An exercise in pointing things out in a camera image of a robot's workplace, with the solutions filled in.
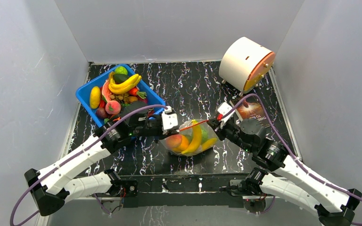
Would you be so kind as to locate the watermelon slice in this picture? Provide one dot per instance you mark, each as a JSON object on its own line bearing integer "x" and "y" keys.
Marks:
{"x": 106, "y": 92}

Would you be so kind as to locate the dark book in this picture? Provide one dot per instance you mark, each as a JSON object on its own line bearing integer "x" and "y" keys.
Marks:
{"x": 250, "y": 108}

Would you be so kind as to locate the white cylindrical container orange lid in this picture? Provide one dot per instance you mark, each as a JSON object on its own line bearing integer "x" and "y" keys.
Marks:
{"x": 245, "y": 63}

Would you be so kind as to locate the pink peach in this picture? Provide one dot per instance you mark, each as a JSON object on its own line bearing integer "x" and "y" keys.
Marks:
{"x": 113, "y": 107}

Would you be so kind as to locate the clear zip top bag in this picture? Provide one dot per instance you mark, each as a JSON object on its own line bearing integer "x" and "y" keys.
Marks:
{"x": 187, "y": 133}

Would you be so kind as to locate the green custard apple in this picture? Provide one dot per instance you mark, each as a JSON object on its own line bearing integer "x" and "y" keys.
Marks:
{"x": 204, "y": 133}

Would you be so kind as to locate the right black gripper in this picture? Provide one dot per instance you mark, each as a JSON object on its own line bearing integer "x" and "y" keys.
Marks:
{"x": 219, "y": 127}

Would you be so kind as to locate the orange carrot green stems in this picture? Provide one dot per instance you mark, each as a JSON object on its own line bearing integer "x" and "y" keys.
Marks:
{"x": 137, "y": 93}

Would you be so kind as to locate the yellow lemon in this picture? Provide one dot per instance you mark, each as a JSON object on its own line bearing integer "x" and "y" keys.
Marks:
{"x": 95, "y": 97}

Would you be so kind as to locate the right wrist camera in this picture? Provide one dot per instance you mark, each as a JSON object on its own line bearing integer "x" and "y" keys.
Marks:
{"x": 224, "y": 112}

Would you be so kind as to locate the yellow bell pepper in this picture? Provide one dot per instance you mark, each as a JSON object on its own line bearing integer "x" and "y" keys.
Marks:
{"x": 184, "y": 145}

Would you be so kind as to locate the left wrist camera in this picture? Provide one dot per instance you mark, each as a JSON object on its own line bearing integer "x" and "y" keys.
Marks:
{"x": 169, "y": 119}

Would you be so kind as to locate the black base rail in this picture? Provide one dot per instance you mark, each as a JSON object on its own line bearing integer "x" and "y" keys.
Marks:
{"x": 191, "y": 190}

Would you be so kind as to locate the green avocado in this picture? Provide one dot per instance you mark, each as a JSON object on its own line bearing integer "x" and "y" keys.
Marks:
{"x": 120, "y": 78}

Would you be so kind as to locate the brown kiwi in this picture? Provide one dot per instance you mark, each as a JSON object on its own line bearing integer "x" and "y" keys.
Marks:
{"x": 131, "y": 99}

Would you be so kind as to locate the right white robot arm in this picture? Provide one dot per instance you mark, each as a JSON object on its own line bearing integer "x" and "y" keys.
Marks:
{"x": 282, "y": 176}

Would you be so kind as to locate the orange peach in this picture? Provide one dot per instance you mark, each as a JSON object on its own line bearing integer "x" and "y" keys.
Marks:
{"x": 173, "y": 141}

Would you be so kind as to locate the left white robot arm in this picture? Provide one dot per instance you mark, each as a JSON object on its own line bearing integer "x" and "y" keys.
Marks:
{"x": 57, "y": 184}

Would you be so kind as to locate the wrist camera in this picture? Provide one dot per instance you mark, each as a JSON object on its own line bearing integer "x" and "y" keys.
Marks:
{"x": 224, "y": 112}
{"x": 169, "y": 119}

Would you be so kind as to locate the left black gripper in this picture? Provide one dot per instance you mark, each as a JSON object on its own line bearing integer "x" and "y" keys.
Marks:
{"x": 162, "y": 134}

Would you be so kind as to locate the yellow banana bunch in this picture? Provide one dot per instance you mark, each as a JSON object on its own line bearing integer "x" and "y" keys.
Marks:
{"x": 125, "y": 86}

